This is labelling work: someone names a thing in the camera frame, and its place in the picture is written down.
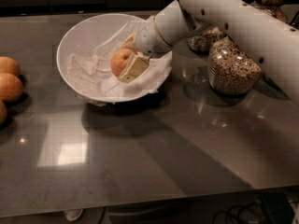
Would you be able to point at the left back glass cereal jar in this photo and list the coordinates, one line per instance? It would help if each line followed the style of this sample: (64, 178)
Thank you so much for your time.
(202, 43)

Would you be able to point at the black box under table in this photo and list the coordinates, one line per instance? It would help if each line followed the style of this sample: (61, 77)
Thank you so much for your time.
(277, 208)

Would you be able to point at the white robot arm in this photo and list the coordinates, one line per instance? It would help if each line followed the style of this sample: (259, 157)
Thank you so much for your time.
(272, 44)

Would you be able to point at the orange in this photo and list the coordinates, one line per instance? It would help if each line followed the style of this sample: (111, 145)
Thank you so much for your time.
(119, 60)
(11, 88)
(9, 65)
(3, 112)

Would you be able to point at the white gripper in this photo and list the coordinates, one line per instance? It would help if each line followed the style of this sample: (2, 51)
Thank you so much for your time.
(147, 41)

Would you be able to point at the white bowl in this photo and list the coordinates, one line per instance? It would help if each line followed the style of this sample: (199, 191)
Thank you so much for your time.
(84, 34)

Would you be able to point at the white cloth in bowl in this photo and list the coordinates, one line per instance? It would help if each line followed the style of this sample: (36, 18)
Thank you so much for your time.
(149, 75)

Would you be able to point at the white object under table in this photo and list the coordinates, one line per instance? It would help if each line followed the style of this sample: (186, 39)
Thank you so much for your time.
(73, 215)

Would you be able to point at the front glass jar of cereal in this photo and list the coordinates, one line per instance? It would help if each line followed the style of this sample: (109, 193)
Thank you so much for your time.
(230, 70)

